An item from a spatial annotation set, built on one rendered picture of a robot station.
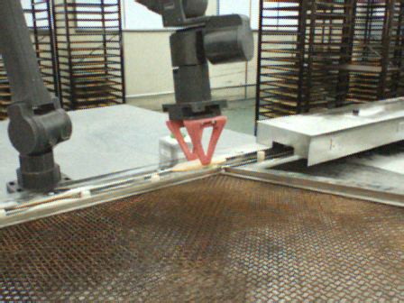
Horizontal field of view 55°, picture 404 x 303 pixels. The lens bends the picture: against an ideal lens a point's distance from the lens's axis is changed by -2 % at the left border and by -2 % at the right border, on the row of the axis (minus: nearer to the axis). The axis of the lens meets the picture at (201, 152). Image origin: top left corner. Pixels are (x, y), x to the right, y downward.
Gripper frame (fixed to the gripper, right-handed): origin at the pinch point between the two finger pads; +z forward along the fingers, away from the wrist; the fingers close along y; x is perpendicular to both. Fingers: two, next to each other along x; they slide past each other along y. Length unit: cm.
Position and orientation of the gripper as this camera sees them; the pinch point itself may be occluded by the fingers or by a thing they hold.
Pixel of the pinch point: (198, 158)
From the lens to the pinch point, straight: 64.2
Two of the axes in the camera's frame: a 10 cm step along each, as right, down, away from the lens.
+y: -5.4, -0.8, 8.4
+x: -8.4, 1.6, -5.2
